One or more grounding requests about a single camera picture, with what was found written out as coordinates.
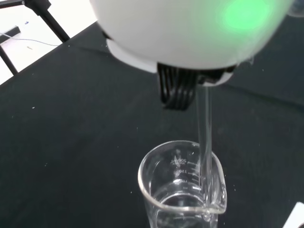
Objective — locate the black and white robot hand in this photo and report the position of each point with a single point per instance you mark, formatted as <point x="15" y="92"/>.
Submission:
<point x="178" y="31"/>

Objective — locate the clear glass beaker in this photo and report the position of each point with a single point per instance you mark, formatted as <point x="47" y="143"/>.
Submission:
<point x="152" y="180"/>

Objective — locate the white test tube rack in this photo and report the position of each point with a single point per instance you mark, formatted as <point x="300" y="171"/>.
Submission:
<point x="297" y="217"/>

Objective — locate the black tripod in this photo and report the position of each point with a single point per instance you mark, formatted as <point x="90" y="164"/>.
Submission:
<point x="51" y="20"/>

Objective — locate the black cloth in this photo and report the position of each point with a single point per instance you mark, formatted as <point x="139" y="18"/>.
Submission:
<point x="71" y="142"/>

